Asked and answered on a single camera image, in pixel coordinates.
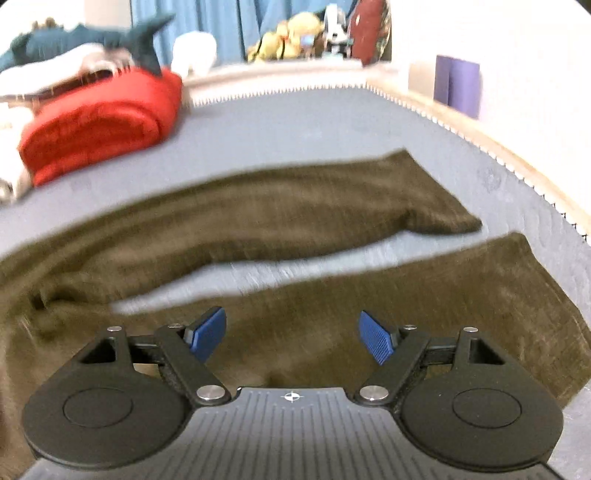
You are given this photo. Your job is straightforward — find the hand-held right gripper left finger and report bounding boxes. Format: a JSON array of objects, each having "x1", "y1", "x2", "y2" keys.
[{"x1": 73, "y1": 306, "x2": 232, "y2": 408}]

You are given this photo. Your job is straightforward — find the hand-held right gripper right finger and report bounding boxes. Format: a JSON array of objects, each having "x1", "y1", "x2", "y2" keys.
[{"x1": 353, "y1": 311, "x2": 509, "y2": 408}]

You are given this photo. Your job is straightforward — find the olive corduroy pants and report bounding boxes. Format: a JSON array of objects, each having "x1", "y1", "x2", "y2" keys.
[{"x1": 0, "y1": 148, "x2": 591, "y2": 462}]

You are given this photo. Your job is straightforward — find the red folded quilt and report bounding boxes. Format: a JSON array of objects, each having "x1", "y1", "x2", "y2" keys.
[{"x1": 17, "y1": 68, "x2": 184, "y2": 188}]

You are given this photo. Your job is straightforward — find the white folded blanket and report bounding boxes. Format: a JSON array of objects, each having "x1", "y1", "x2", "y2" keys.
[{"x1": 0, "y1": 99, "x2": 34, "y2": 201}]

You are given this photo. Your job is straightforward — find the purple yoga mat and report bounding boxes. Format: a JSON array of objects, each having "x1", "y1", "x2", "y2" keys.
[{"x1": 434, "y1": 54, "x2": 481, "y2": 121}]

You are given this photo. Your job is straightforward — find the white mushroom plush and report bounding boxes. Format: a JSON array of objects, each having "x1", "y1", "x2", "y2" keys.
[{"x1": 173, "y1": 32, "x2": 218, "y2": 78}]

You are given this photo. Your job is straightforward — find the yellow plush toy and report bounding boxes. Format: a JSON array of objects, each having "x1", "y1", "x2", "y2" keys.
[{"x1": 247, "y1": 11, "x2": 325, "y2": 63}]

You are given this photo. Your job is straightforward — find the blue curtain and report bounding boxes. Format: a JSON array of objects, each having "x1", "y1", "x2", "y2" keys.
[{"x1": 130, "y1": 0, "x2": 358, "y2": 64}]

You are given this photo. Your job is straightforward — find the dark red cushion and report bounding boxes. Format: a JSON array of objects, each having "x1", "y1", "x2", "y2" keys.
[{"x1": 347, "y1": 0, "x2": 394, "y2": 66}]

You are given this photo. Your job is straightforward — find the panda plush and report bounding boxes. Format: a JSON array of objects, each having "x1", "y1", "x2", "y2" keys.
[{"x1": 323, "y1": 4, "x2": 352, "y2": 55}]

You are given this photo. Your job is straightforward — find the white pillow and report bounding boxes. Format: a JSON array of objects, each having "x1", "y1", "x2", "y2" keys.
[{"x1": 0, "y1": 43, "x2": 134, "y2": 95}]

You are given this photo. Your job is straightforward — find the blue shark plush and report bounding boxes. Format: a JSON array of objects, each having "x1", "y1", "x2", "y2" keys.
[{"x1": 0, "y1": 13, "x2": 177, "y2": 79}]

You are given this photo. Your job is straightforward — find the wooden bed frame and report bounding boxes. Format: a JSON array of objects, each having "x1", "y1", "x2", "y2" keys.
[{"x1": 182, "y1": 59, "x2": 591, "y2": 243}]

